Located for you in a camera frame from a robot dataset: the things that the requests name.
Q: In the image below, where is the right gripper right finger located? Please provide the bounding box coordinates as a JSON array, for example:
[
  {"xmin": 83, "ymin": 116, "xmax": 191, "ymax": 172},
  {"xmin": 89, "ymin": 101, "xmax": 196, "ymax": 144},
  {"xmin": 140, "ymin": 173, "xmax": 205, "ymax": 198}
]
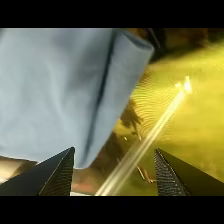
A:
[{"xmin": 153, "ymin": 148, "xmax": 224, "ymax": 197}]

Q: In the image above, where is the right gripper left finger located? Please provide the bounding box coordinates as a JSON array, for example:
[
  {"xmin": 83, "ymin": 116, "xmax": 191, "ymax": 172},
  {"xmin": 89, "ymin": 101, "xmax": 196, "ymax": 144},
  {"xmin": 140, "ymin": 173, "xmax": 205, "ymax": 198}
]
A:
[{"xmin": 0, "ymin": 146, "xmax": 76, "ymax": 197}]

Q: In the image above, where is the light blue shirt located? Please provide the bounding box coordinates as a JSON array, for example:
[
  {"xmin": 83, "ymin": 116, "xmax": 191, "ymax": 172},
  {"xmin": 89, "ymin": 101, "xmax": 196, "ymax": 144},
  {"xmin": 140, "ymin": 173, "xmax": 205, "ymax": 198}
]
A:
[{"xmin": 0, "ymin": 28, "xmax": 156, "ymax": 170}]

